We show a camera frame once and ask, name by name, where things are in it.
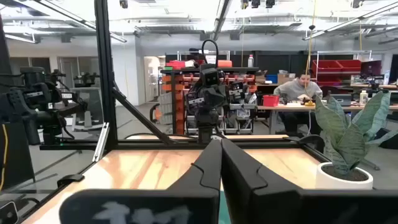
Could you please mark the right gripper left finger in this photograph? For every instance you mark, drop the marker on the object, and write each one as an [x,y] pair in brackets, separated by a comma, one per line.
[161,205]

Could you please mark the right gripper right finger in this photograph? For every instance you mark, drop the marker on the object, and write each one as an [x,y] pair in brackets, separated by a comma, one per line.
[280,205]

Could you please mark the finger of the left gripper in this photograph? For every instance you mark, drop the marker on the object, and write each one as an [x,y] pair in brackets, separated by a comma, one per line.
[219,97]
[206,99]

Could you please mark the black background robot arm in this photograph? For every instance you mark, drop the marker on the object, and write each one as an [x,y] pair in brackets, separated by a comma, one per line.
[34,99]

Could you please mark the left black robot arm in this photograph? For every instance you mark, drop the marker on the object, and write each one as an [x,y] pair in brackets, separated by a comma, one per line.
[206,126]

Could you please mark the shelf rack with orange bins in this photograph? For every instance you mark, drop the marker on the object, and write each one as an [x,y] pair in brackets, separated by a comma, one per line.
[177,102]

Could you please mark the white bottle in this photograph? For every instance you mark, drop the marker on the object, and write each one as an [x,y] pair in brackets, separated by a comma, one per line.
[250,61]

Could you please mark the red plastic box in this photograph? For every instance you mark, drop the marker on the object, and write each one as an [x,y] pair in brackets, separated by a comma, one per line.
[270,100]

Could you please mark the white plant pot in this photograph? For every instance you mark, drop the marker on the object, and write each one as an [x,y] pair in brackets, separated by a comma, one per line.
[326,182]

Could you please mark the person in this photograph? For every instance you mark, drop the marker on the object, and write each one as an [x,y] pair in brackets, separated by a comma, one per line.
[295,88]

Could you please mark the silver aluminium bar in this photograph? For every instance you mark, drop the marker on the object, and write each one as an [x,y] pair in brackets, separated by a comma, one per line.
[101,143]

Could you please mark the wooden desk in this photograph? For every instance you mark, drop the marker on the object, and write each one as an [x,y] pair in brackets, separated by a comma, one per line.
[311,108]

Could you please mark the green snake plant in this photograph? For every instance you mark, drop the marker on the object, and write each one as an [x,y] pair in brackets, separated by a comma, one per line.
[348,140]

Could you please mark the black table clamp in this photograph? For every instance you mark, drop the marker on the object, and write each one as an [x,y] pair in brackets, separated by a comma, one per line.
[70,180]

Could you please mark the red storage bins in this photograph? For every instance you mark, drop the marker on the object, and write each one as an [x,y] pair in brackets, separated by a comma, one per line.
[335,66]

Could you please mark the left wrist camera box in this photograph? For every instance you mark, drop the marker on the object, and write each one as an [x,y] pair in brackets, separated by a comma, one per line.
[210,76]

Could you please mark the black aluminium frame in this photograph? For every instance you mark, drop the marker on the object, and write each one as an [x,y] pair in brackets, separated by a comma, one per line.
[105,77]

